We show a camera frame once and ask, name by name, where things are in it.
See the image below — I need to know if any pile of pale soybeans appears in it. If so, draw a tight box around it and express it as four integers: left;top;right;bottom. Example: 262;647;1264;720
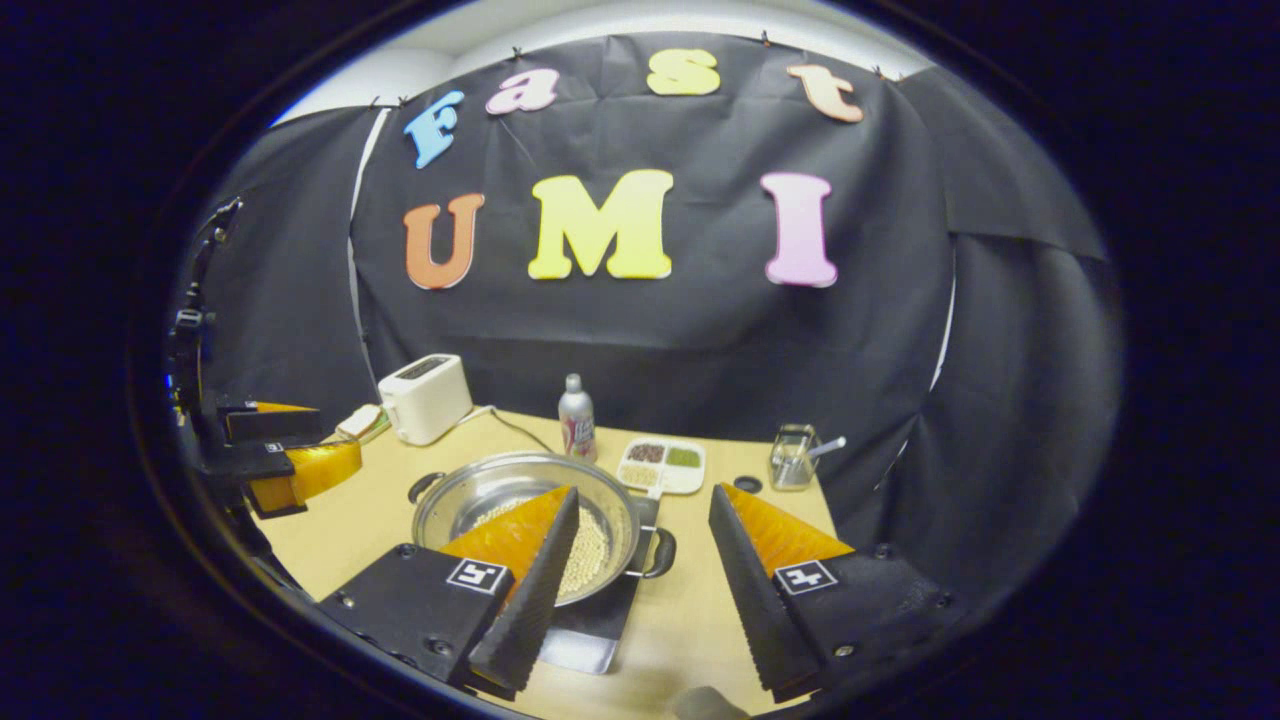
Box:
470;495;613;601

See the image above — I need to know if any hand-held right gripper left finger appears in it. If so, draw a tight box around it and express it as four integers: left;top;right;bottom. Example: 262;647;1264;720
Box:
318;486;581;701

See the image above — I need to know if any white divided bean tray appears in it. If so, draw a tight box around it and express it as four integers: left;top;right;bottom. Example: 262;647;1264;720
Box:
616;436;707;497

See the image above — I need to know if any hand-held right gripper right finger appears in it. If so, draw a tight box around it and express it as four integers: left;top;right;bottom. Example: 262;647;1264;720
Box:
708;482;959;704

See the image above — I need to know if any white toaster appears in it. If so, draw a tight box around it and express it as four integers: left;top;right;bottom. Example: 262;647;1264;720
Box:
378;353;475;447

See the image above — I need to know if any silver drink bottle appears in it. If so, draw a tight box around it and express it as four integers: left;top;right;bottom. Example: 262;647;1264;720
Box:
558;374;598;464

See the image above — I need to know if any black power cable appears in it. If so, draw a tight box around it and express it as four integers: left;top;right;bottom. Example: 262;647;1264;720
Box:
455;404;561;456

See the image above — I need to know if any wire mesh utensil holder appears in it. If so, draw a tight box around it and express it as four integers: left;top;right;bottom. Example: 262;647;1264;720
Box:
768;423;821;492

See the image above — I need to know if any black induction cooktop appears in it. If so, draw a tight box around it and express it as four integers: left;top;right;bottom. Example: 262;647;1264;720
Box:
535;495;661;676

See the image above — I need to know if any steel pot with black handles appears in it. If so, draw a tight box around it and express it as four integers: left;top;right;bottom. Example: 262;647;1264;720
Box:
407;450;678;609

